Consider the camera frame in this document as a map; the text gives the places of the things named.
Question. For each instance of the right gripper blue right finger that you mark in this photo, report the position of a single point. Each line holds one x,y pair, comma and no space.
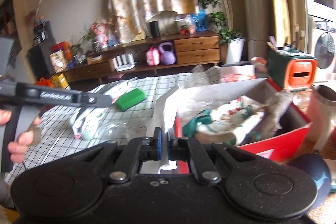
192,152

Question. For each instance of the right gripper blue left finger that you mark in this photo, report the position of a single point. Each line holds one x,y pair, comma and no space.
134,154

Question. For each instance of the printed fabric gift bag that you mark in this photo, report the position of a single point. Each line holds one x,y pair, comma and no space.
229,123

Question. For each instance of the green scrub sponge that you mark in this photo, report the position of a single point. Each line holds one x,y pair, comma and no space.
130,99

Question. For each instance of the red cardboard storage box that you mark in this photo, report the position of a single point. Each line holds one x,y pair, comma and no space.
285,143

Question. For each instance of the white printed plastic pouch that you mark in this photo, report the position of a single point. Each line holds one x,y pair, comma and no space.
274,109

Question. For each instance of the person's left hand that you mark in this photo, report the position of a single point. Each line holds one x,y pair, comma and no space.
18,148

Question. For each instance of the orange gift box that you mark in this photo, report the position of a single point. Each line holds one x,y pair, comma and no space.
45,82

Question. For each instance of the clear cellophane wrapper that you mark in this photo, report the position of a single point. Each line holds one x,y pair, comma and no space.
122,130

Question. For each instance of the black mini fridge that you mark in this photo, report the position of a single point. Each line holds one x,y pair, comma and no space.
39,55

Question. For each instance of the black white checkered tablecloth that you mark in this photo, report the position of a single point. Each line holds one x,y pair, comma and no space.
56,140

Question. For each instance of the yellow carton box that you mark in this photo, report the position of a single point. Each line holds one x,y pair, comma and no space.
59,81

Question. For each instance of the pale green ceramic mug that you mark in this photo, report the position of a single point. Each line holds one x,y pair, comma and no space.
85,123

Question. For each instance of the white wifi router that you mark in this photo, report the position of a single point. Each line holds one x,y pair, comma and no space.
123,62

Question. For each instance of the purple kettlebell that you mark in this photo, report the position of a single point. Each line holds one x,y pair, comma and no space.
167,53

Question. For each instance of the orange white snack bag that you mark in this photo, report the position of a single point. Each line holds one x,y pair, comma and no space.
237,73

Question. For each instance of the pink small backpack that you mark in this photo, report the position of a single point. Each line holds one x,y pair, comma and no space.
153,57

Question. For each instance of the wooden tv sideboard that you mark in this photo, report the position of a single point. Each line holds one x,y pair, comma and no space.
199,48

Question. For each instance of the pink plush doll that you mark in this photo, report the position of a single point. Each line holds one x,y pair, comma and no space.
99,30

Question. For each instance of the white tall planter pot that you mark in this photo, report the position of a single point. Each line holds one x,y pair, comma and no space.
235,50

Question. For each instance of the black cylinder speaker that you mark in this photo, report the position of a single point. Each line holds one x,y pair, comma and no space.
154,29

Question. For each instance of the clear bag of snacks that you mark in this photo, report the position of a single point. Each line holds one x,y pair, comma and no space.
185,24

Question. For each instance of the blue plastic package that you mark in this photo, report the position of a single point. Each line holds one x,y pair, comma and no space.
200,21

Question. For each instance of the green orange storage bin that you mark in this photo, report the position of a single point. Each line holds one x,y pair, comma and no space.
291,70

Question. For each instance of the white steel thermos cup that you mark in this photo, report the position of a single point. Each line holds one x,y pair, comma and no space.
321,111

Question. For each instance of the yellow curtain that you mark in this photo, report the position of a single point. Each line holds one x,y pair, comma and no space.
281,22

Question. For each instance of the white front-load washing machine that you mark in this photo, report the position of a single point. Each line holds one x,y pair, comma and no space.
321,44

